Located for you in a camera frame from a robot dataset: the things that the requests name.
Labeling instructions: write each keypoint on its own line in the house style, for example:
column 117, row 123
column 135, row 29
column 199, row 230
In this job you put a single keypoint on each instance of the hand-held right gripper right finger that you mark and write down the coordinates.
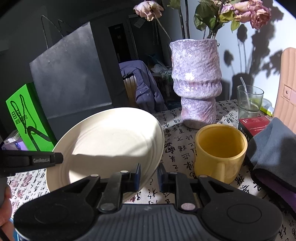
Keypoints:
column 160, row 177

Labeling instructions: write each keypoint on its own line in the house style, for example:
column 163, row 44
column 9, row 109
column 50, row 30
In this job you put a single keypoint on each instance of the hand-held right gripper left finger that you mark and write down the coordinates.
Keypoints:
column 138, row 176

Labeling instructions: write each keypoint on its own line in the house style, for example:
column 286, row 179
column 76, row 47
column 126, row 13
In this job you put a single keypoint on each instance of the cream round plate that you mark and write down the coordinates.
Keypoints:
column 104, row 139

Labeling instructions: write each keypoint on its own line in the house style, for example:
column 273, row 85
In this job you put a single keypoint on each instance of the person's left hand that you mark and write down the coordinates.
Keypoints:
column 4, row 215

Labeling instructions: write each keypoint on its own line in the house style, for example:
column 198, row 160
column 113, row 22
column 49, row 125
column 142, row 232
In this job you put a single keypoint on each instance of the purple tissue pack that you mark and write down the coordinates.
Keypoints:
column 19, row 146

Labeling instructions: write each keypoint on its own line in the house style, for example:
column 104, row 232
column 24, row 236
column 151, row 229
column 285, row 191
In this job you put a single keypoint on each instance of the small flat white box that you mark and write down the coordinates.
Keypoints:
column 10, row 138

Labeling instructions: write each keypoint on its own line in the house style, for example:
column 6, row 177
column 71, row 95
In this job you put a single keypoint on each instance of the green paper bag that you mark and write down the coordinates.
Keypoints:
column 23, row 111

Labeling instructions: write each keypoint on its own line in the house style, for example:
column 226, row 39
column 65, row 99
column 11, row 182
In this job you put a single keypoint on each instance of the yellow mug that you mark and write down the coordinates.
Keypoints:
column 215, row 157

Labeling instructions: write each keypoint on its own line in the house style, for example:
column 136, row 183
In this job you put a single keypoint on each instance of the blue bowl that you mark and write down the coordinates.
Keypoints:
column 17, row 236

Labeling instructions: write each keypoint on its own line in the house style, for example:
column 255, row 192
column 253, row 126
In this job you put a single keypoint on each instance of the wooden chair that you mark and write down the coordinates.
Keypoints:
column 129, row 90

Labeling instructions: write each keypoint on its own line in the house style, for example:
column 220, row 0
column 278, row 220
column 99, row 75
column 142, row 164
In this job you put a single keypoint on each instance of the purple-blue jacket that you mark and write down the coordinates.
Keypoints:
column 143, row 88

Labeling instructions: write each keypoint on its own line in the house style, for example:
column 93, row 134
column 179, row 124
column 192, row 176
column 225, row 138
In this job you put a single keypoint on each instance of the dark grey paper bag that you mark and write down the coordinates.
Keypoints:
column 69, row 81

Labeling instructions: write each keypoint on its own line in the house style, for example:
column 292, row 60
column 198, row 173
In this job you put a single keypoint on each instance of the purple textured vase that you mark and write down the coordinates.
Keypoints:
column 196, row 81

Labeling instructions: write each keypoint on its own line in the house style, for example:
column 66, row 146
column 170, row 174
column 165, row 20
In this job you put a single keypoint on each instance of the red and black box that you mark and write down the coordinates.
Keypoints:
column 252, row 125

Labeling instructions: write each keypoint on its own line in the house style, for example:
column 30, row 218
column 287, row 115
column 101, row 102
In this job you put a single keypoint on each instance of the clear drinking glass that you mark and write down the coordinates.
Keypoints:
column 249, row 111

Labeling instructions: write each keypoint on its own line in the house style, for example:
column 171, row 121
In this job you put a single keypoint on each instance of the grey and purple pouch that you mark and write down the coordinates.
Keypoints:
column 272, row 148

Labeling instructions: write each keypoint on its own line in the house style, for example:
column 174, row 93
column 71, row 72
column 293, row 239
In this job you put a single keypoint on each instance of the clear drinking straw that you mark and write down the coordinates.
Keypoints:
column 245, row 89

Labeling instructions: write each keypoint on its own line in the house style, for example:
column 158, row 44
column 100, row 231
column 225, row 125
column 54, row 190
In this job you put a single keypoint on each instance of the yellow-green packet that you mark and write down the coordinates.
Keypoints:
column 268, row 109

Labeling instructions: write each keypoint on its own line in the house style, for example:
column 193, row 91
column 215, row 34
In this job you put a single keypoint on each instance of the beige ribbed case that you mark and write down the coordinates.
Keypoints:
column 289, row 76

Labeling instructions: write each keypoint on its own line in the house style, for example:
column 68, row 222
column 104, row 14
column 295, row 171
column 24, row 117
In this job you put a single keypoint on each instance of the dried pink rose bouquet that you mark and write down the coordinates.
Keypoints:
column 260, row 15

